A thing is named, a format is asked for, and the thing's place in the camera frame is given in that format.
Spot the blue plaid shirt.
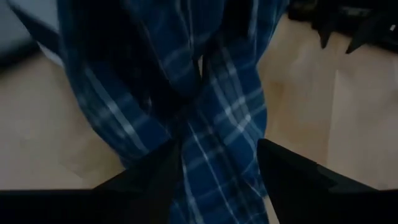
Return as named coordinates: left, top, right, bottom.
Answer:
left=55, top=0, right=290, bottom=224

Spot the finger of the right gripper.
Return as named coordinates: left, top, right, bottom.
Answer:
left=345, top=36, right=371, bottom=55
left=317, top=27, right=334, bottom=50

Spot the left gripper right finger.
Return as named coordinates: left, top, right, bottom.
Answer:
left=256, top=138, right=398, bottom=224

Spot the navy white striped fabric bin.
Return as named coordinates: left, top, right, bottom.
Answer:
left=0, top=0, right=63, bottom=68

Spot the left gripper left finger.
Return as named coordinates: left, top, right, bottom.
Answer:
left=0, top=139, right=183, bottom=224

